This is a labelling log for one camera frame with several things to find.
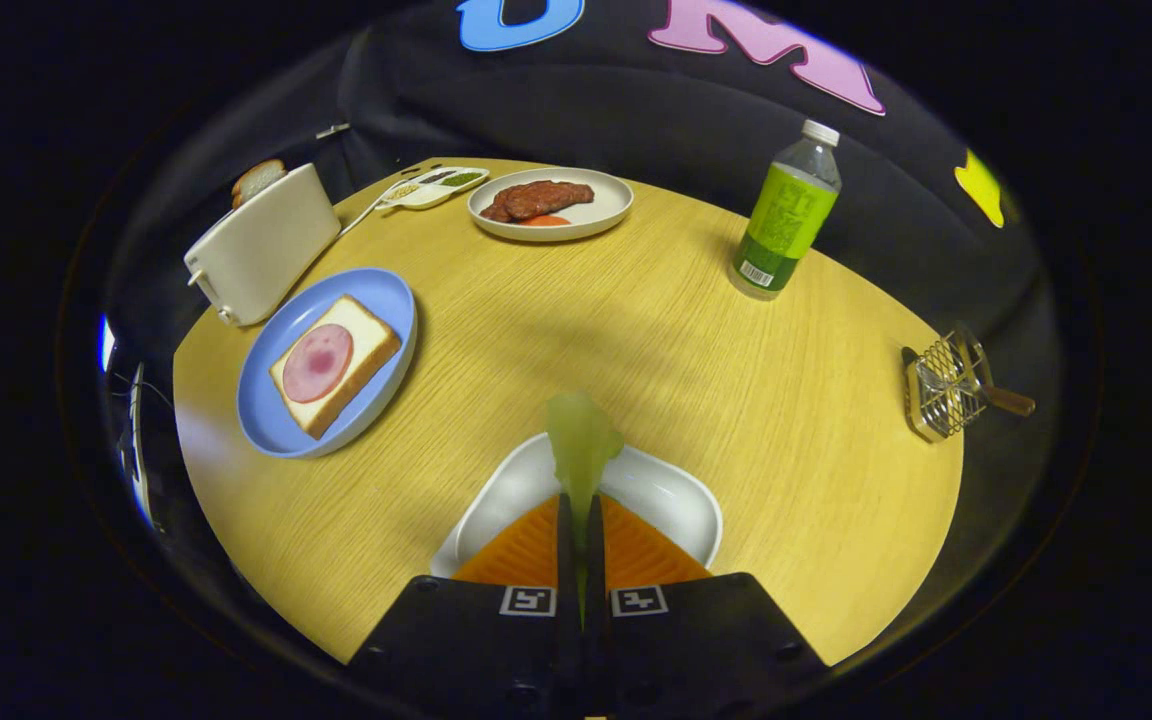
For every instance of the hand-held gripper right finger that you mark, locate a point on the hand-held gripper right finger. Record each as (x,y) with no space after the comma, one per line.
(595,545)

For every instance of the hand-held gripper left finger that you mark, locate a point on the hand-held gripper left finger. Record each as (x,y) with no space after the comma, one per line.
(566,540)

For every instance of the green lettuce leaf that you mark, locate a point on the green lettuce leaf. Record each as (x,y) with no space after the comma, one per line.
(581,450)

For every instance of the toast slice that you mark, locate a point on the toast slice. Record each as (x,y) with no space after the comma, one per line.
(256,180)

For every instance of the white square plate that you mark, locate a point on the white square plate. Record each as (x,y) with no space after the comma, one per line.
(656,495)

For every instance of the white bread slice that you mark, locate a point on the white bread slice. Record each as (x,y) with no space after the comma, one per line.
(361,330)

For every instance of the pink ham slice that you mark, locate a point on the pink ham slice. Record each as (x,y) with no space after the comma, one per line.
(316,363)

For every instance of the blue round plate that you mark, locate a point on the blue round plate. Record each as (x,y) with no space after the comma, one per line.
(276,430)

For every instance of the orange tomato slice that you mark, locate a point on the orange tomato slice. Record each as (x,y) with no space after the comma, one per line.
(544,220)

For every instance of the beige round plate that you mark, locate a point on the beige round plate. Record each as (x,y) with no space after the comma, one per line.
(596,210)

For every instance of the brown cooked meat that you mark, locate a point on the brown cooked meat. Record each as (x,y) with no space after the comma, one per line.
(536,198)

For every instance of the green label plastic bottle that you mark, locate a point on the green label plastic bottle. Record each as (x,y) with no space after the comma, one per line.
(781,225)

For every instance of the white divided dish of beans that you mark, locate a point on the white divided dish of beans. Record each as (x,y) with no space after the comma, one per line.
(426,195)

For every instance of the white toaster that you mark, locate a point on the white toaster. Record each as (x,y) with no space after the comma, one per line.
(266,245)

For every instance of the black backdrop cloth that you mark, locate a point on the black backdrop cloth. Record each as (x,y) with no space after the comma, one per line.
(586,110)

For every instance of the white monitor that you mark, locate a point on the white monitor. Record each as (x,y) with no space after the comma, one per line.
(139,450)

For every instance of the white clip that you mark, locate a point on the white clip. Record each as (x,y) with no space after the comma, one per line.
(333,131)

